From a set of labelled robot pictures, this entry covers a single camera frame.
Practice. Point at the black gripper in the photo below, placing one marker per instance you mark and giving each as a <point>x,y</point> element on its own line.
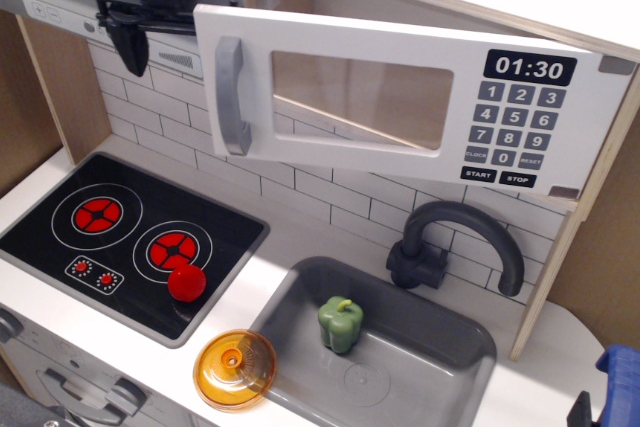
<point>128,21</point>

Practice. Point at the white toy microwave door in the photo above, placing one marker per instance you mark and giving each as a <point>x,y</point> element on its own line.
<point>514,113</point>

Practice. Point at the black toy stovetop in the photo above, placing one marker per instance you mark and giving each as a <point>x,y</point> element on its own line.
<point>110,235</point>

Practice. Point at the red toy tomato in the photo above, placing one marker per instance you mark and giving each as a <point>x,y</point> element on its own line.
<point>186,283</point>

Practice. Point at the orange transparent pot lid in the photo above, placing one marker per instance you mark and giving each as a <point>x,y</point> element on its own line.
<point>235,370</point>

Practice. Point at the green toy bell pepper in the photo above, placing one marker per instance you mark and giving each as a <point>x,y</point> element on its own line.
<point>340,321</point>

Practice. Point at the grey toy oven door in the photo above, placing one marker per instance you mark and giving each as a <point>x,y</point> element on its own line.
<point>88,391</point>

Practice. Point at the grey toy sink basin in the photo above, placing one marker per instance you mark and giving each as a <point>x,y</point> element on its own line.
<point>415,363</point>

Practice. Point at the black clamp at corner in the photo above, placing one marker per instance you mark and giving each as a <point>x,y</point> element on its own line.
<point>580,415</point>

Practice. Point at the blue plastic object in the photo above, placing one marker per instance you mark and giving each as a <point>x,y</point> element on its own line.
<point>621,364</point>

